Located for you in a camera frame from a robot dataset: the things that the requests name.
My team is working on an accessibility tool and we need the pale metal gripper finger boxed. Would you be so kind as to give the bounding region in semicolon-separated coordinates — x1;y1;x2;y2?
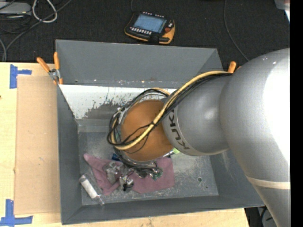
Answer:
118;173;135;193
103;160;124;184

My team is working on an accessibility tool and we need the pink cloth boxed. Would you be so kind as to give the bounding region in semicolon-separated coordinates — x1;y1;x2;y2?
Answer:
83;153;176;196

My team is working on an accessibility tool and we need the clear plastic bottle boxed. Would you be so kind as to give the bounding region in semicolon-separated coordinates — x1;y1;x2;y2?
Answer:
79;173;106;206

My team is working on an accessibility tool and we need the brown cardboard board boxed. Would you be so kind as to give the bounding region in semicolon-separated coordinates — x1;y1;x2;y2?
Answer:
13;74;62;215

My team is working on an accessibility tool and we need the grey metal bin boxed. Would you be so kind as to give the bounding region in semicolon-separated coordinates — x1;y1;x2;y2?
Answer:
54;39;265;226

